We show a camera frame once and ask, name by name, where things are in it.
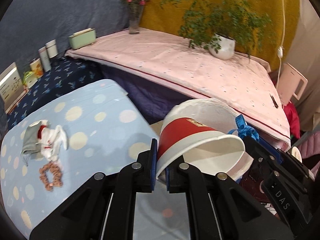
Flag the light blue dotted cloth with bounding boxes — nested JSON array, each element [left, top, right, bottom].
[[1, 79, 156, 237]]

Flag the pink floral tablecloth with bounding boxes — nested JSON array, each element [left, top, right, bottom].
[[66, 29, 291, 148]]

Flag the red white paper cup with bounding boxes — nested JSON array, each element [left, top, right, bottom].
[[155, 116, 246, 181]]

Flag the dark blue floral cloth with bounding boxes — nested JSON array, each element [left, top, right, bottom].
[[7, 57, 104, 129]]

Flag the white crumpled glove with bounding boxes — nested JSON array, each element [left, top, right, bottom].
[[38, 120, 68, 162]]

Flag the white cord with switch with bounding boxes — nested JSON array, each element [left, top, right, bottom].
[[273, 0, 287, 91]]

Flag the red fabric item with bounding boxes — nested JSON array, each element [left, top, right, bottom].
[[283, 101, 300, 139]]

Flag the glass vase pink flowers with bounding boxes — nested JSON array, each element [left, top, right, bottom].
[[121, 0, 150, 35]]

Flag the brown bead bracelet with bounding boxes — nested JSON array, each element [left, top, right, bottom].
[[38, 161, 64, 192]]

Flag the yellow orange small can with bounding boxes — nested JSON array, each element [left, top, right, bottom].
[[29, 58, 44, 78]]

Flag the tall white tube bottle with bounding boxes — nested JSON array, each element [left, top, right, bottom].
[[38, 47, 51, 72]]

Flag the green potted plant white pot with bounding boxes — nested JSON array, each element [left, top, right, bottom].
[[160, 0, 273, 55]]

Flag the mustard yellow blanket backdrop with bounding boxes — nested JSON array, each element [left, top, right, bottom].
[[142, 0, 299, 70]]

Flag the blue ribbon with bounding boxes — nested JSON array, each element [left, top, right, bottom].
[[228, 114, 259, 142]]

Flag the green white small packet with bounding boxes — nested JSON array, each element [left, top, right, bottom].
[[22, 71, 38, 89]]

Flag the white open gift box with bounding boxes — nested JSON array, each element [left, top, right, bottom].
[[0, 62, 27, 114]]

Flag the white round jar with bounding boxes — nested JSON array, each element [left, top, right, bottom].
[[46, 40, 58, 59]]

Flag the grey face mask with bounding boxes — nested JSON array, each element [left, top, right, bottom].
[[21, 121, 42, 166]]

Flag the mint green tissue box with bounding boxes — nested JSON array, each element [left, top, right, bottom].
[[68, 28, 97, 50]]

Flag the blue grey blanket backdrop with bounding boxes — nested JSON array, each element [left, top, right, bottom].
[[1, 0, 129, 74]]

